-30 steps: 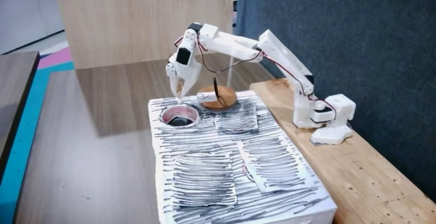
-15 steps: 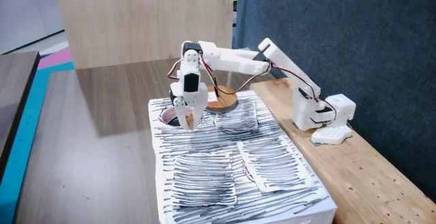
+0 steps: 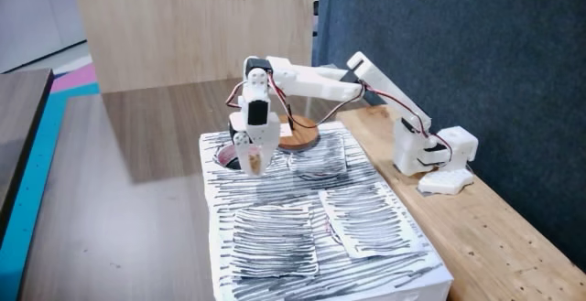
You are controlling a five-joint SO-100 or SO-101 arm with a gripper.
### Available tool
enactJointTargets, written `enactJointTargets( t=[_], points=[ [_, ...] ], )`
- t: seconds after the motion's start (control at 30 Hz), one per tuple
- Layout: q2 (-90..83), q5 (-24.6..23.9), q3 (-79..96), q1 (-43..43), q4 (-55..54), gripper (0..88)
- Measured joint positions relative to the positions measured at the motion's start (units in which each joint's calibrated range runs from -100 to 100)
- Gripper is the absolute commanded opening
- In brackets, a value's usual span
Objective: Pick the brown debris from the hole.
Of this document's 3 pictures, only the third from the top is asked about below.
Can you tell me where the light wood panel board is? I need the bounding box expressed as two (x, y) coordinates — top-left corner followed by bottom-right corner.
(71, 0), (315, 94)

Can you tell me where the round wooden disc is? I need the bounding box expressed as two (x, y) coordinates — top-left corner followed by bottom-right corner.
(277, 113), (320, 151)

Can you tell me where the red black servo cable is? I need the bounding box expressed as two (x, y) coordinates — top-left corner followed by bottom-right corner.
(363, 82), (454, 163)

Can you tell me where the light wooden plank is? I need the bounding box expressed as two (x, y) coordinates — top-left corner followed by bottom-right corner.
(335, 106), (586, 301)

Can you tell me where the pinkish container inside hole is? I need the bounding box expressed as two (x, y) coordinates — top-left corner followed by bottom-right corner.
(215, 145), (243, 171)

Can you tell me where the small scribbled paper patch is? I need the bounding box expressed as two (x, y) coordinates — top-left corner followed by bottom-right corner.
(288, 131), (348, 179)

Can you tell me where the large scribbled paper patch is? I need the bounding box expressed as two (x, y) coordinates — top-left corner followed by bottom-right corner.
(318, 182), (432, 260)

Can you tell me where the blue-grey fabric partition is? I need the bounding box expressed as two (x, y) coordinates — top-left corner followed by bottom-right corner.
(311, 0), (586, 273)

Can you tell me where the square scribbled paper patch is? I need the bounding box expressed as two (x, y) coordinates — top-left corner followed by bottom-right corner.
(229, 205), (320, 279)

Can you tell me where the brown debris clump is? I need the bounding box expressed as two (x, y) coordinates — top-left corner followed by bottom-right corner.
(248, 151), (263, 175)

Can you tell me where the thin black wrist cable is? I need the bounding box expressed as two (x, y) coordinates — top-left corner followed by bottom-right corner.
(224, 73), (367, 131)

